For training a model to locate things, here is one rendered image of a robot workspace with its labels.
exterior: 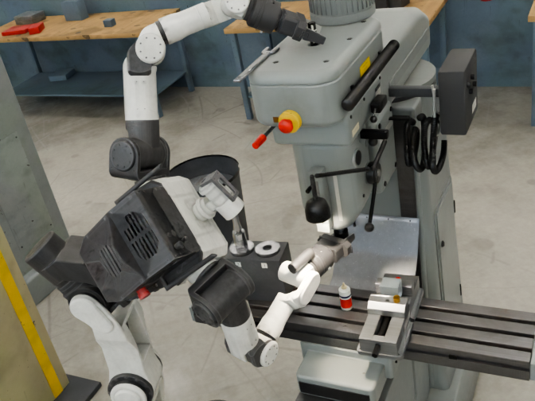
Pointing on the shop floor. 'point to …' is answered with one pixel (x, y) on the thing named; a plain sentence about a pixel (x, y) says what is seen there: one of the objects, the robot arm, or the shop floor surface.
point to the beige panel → (30, 345)
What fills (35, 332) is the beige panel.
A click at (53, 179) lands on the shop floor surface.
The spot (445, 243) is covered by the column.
